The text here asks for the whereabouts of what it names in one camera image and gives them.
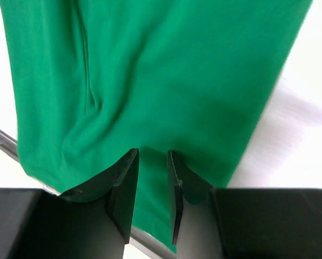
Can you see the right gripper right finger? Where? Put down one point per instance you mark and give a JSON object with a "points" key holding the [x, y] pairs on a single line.
{"points": [[195, 227]]}

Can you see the green t shirt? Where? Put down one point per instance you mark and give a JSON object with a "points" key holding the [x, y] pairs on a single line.
{"points": [[93, 79]]}

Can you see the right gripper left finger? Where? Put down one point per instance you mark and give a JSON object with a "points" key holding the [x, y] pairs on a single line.
{"points": [[105, 205]]}

